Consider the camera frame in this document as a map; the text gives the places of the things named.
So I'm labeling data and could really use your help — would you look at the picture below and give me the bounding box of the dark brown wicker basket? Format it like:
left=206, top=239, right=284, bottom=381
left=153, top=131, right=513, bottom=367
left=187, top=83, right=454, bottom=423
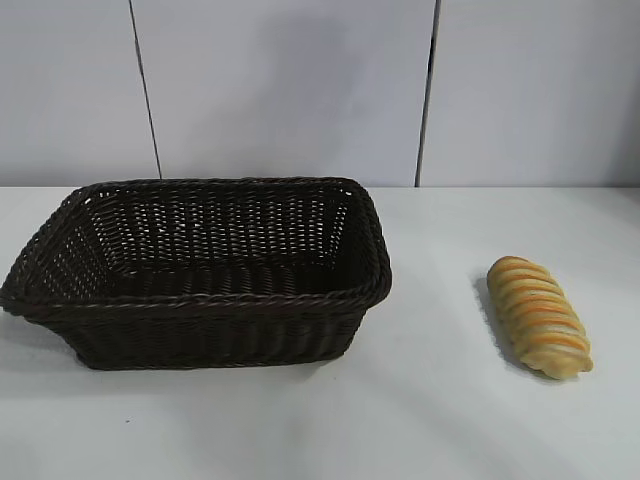
left=0, top=175, right=394, bottom=371

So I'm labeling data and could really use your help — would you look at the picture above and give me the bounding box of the long striped bread loaf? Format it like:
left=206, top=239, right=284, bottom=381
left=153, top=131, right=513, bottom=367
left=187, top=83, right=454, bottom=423
left=486, top=255, right=596, bottom=380

